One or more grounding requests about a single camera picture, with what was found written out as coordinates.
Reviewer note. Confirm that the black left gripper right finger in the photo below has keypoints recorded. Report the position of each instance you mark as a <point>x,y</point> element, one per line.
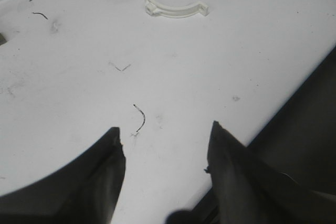
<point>250,191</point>

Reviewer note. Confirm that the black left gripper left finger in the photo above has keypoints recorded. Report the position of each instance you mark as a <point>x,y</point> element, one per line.
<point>84,191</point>

